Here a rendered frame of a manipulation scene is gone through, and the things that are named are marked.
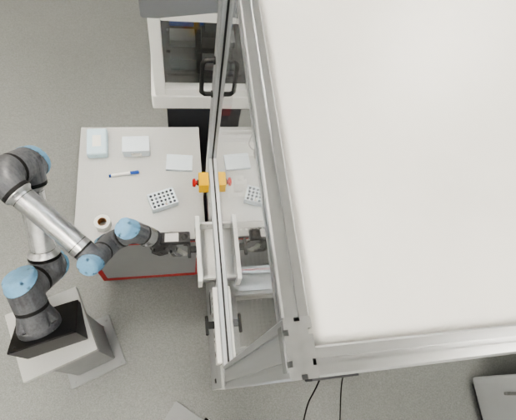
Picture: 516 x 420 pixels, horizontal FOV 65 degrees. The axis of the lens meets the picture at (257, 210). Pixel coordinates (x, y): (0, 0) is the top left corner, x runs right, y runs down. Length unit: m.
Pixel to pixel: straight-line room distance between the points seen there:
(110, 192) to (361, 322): 1.58
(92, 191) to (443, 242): 1.63
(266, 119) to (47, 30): 3.25
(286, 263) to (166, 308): 2.03
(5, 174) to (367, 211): 1.12
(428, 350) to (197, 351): 2.01
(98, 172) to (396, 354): 1.71
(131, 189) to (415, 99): 1.45
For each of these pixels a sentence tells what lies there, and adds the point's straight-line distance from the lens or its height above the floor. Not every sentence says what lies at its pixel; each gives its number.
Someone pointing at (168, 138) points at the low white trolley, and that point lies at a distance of 2.15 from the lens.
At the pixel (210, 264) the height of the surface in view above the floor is 0.84.
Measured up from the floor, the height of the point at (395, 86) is 1.97.
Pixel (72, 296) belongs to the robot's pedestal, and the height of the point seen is 0.76.
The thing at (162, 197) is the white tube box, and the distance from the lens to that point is 1.97.
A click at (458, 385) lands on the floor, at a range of 3.05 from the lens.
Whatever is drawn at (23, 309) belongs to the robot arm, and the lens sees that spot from 1.66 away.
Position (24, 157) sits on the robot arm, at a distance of 1.54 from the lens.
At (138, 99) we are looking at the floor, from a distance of 3.29.
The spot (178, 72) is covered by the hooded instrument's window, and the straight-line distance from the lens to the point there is 2.03.
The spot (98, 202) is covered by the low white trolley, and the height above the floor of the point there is 0.76.
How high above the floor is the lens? 2.54
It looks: 64 degrees down
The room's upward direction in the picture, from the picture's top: 21 degrees clockwise
